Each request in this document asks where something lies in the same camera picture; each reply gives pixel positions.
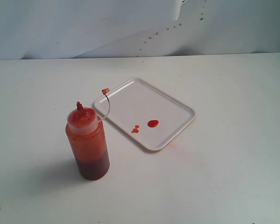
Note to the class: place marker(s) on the red sauce squeeze bottle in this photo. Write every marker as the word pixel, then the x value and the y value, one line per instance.
pixel 86 135

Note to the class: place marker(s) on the red sauce drops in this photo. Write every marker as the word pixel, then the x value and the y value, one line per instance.
pixel 148 125

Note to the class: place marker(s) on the white rectangular plastic tray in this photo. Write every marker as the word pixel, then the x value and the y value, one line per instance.
pixel 136 102

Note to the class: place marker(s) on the white backdrop sheet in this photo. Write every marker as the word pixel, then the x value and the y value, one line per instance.
pixel 44 29

